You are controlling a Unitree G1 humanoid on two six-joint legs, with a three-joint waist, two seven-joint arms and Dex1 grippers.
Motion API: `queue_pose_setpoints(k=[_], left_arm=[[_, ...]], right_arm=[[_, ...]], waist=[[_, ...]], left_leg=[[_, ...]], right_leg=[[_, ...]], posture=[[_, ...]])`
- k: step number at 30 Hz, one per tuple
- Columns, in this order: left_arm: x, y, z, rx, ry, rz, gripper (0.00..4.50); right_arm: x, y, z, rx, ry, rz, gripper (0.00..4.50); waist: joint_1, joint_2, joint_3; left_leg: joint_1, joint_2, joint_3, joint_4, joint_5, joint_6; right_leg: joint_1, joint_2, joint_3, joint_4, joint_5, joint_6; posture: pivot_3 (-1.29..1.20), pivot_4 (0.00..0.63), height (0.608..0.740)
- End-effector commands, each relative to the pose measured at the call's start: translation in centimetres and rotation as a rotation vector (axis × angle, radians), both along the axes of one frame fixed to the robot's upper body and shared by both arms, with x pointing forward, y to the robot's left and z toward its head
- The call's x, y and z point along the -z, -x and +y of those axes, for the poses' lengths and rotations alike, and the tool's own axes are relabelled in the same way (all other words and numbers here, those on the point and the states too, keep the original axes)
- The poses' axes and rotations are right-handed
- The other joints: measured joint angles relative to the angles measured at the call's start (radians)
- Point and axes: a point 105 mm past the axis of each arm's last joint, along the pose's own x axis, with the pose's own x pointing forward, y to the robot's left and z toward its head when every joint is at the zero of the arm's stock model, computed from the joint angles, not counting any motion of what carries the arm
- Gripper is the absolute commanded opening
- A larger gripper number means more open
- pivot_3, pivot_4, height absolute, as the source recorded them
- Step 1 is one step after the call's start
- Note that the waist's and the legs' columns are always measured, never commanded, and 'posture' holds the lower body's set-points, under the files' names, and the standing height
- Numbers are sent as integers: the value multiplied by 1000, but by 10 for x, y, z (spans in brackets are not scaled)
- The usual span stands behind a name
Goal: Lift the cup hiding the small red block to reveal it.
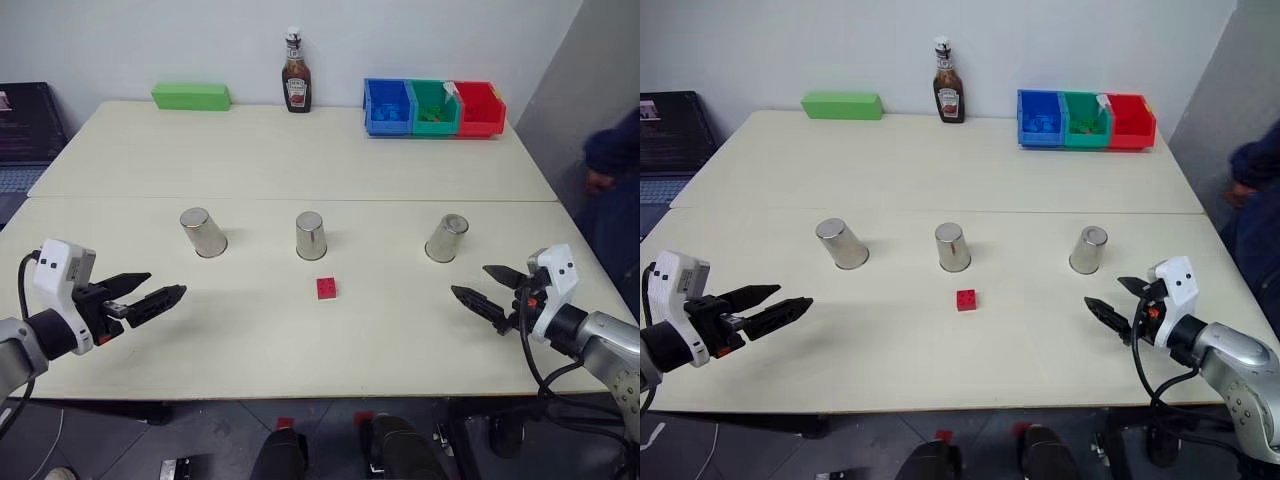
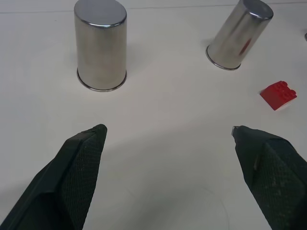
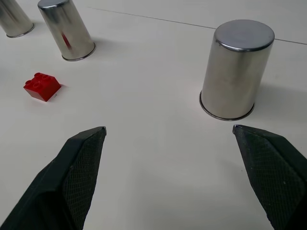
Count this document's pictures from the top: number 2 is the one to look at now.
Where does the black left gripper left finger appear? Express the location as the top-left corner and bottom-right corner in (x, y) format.
(0, 124), (108, 230)

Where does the stainless steel cup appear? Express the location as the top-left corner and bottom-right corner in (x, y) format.
(73, 0), (128, 92)
(205, 0), (274, 71)

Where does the red toy building brick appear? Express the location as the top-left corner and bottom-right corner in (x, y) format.
(260, 80), (297, 112)

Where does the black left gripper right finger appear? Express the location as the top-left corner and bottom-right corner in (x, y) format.
(231, 125), (307, 230)

